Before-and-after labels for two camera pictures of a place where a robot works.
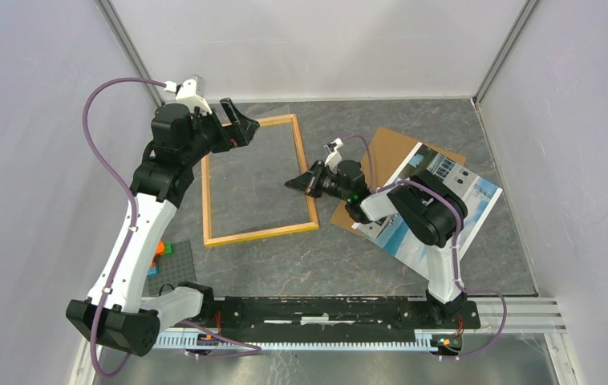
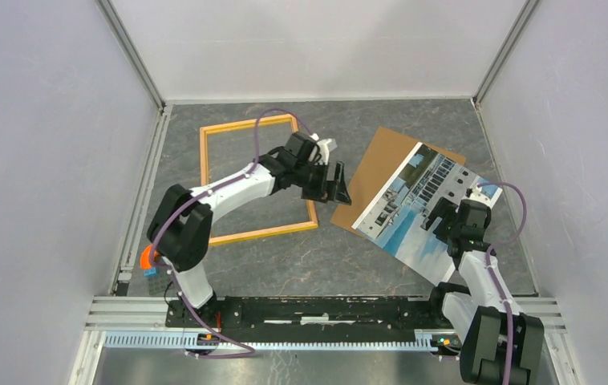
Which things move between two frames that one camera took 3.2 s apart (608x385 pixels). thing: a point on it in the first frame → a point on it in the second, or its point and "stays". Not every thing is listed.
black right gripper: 308,182 → 443,207
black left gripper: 243,128 → 338,194
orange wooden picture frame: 206,196 stays
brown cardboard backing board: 386,153 stays
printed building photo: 395,236 stays
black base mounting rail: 326,314 stays
